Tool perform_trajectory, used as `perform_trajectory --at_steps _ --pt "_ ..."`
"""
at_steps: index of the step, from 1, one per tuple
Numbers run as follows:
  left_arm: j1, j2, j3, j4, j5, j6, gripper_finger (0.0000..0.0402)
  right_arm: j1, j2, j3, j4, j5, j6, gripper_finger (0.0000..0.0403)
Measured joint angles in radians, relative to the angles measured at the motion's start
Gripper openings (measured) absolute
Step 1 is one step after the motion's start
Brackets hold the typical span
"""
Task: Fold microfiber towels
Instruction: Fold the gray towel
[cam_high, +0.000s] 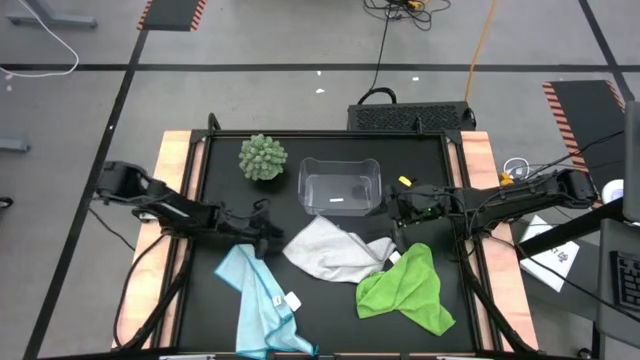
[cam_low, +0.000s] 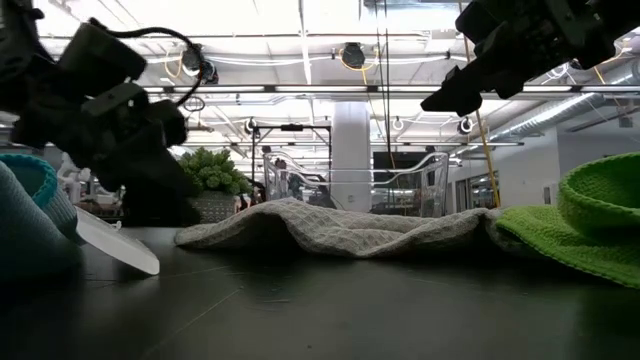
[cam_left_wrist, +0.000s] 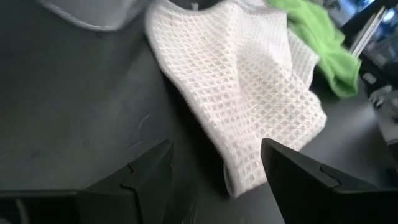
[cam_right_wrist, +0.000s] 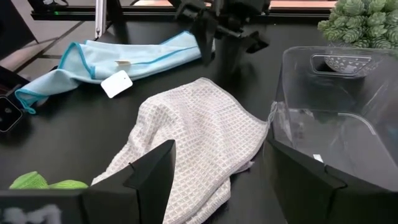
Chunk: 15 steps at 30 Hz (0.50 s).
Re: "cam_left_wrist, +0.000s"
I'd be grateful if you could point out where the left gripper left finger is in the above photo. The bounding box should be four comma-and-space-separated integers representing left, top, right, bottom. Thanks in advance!
77, 139, 175, 224

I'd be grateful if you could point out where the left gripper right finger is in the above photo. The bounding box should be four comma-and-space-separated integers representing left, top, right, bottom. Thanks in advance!
260, 138, 398, 224

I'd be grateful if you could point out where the white waffle-weave towel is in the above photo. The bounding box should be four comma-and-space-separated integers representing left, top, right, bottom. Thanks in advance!
144, 0, 328, 199

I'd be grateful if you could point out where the green microfiber towel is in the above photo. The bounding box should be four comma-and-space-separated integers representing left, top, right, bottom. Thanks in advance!
266, 0, 363, 99

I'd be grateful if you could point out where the clear plastic bin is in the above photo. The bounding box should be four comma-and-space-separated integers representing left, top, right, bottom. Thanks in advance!
37, 0, 147, 32

